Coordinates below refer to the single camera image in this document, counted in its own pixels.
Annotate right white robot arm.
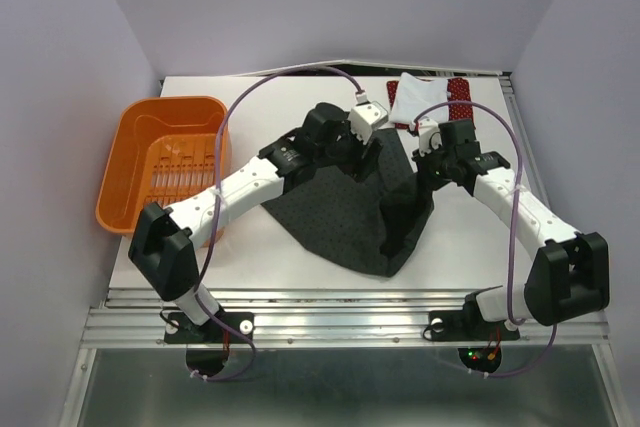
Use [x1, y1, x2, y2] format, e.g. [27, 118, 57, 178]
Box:
[409, 118, 610, 337]

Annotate aluminium mounting rail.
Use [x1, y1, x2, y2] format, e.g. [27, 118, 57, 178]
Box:
[82, 288, 614, 348]

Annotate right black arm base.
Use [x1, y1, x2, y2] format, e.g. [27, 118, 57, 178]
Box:
[422, 290, 520, 342]

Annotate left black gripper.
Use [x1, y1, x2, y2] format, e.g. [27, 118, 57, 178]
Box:
[316, 113, 384, 184]

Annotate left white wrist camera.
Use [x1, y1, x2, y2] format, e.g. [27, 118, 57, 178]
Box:
[347, 102, 388, 144]

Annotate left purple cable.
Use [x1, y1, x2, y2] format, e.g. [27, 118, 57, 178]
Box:
[189, 66, 369, 382]

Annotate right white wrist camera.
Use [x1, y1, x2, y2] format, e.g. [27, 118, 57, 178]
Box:
[409, 116, 442, 157]

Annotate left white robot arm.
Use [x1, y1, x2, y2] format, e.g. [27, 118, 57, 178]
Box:
[128, 102, 388, 341]

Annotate orange plastic bin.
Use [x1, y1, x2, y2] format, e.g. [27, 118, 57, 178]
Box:
[95, 96, 227, 236]

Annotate white skirt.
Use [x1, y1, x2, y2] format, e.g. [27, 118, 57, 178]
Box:
[389, 72, 449, 125]

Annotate dark grey dotted skirt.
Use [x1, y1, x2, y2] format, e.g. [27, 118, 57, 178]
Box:
[263, 129, 434, 278]

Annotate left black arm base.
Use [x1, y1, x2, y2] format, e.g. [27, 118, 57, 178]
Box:
[159, 309, 255, 345]

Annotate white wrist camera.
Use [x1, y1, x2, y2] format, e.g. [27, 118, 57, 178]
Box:
[347, 102, 388, 144]
[409, 116, 442, 157]

